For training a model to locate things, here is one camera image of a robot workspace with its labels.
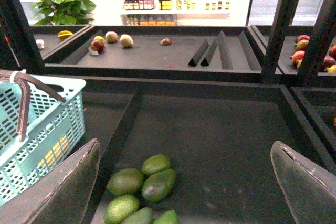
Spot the pale pear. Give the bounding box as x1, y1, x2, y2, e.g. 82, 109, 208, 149
119, 34, 139, 48

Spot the green avocado centre left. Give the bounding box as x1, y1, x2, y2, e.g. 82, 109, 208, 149
103, 194, 140, 223

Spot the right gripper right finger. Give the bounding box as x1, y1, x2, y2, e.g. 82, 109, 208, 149
270, 141, 335, 223

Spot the sauce bottles shelf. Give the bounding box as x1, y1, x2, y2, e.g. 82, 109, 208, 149
121, 0, 230, 26

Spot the green avocado front right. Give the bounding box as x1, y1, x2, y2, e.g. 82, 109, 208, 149
121, 207, 154, 224

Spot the green potted plant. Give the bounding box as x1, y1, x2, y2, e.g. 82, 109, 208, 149
32, 0, 96, 25

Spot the black triangular divider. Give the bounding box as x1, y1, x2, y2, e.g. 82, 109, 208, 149
201, 39, 217, 67
188, 39, 209, 67

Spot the light teal plastic basket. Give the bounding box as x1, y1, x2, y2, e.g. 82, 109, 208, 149
1, 76, 86, 204

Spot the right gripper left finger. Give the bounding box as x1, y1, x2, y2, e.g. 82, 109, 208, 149
1, 138, 100, 223

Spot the green avocado upper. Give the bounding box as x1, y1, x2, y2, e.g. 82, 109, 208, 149
141, 154, 171, 176

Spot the green avocado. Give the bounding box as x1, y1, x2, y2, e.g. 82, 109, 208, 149
153, 210, 180, 224
141, 154, 171, 176
103, 194, 140, 223
141, 169, 176, 203
107, 168, 144, 196
121, 207, 154, 224

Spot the yellow starfruit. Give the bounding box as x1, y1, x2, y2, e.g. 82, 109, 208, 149
57, 30, 73, 41

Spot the yellow mango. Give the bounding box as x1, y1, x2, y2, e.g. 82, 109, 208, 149
37, 136, 69, 168

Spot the green avocado far right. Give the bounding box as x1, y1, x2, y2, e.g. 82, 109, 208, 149
153, 210, 180, 224

